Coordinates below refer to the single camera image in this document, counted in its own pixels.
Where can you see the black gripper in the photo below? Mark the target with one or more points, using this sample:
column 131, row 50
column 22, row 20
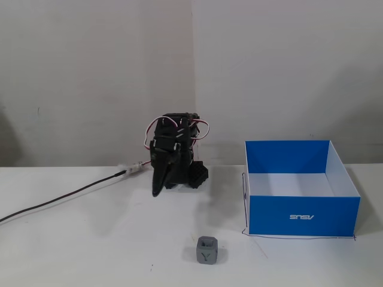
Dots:
column 161, row 158

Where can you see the gray cube block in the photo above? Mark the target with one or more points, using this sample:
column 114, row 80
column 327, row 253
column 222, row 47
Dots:
column 207, row 251

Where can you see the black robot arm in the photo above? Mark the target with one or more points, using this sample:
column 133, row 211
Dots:
column 175, row 128

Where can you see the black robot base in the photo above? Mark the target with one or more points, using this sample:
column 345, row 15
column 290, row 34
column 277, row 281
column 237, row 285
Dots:
column 196, row 175

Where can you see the blue cardboard box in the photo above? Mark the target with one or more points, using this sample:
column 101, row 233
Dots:
column 302, row 213

